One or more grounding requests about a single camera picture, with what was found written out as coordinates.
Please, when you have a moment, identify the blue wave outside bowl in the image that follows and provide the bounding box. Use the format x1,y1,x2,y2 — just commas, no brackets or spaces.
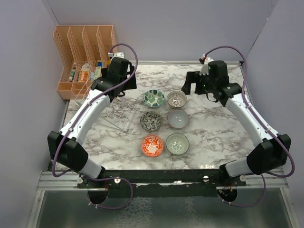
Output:
167,109,189,129

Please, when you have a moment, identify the orange plastic file organizer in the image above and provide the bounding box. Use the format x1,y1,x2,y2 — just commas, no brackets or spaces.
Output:
53,25,116,100

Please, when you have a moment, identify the white paper pack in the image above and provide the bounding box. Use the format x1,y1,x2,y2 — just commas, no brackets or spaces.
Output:
81,62,90,72

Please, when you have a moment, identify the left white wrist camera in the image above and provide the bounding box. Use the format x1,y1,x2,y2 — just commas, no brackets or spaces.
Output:
107,52,124,64

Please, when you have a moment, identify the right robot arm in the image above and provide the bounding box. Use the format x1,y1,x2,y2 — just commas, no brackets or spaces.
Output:
181,60,291,186

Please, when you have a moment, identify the green leaf pattern bowl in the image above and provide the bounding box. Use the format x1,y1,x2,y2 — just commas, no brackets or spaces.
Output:
143,89,165,108

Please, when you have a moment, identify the green white box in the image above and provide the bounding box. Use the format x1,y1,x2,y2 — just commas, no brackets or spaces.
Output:
94,66,102,80

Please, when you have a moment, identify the orange white floral bowl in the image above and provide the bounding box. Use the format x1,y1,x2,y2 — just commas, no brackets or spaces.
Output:
141,135,164,157

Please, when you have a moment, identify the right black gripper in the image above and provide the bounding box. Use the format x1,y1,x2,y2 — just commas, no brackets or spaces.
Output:
182,71,216,95

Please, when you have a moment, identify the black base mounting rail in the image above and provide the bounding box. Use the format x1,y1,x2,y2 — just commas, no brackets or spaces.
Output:
77,169,246,198

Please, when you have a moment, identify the red floral outside bowl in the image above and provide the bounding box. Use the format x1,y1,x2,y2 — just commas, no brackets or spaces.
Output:
140,111,163,132

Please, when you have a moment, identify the white wire dish rack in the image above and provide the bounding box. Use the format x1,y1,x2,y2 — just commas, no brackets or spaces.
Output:
72,81,137,132

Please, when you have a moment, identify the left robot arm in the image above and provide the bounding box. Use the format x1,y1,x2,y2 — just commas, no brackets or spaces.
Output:
47,57,137,188

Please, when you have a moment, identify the orange spiral notebook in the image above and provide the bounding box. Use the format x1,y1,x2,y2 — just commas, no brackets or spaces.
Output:
78,70,88,82

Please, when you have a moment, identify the purple pattern white bowl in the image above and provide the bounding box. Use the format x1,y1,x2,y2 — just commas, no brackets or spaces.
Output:
167,91,188,108

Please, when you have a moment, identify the green mandala pattern bowl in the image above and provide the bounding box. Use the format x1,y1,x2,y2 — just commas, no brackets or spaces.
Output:
165,133,190,155

